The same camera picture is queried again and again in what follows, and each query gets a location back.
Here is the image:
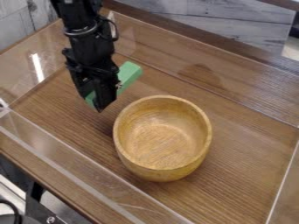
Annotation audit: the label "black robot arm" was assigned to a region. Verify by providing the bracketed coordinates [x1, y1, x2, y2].
[50, 0, 118, 112]

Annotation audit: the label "green rectangular block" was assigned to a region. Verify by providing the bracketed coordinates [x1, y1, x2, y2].
[84, 61, 142, 108]

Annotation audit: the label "clear acrylic tray walls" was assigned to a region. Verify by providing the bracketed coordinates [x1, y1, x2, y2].
[0, 12, 299, 224]

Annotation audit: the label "black cable on floor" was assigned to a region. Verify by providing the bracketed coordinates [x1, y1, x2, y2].
[0, 198, 24, 224]

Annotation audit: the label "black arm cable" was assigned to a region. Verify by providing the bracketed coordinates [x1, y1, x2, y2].
[97, 16, 120, 42]

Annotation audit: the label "black table leg frame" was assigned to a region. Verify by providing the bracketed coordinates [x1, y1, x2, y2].
[24, 182, 66, 224]

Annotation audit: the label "brown wooden bowl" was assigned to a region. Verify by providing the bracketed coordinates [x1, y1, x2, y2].
[113, 95, 212, 182]

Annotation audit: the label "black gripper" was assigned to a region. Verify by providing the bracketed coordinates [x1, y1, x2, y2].
[61, 24, 118, 112]

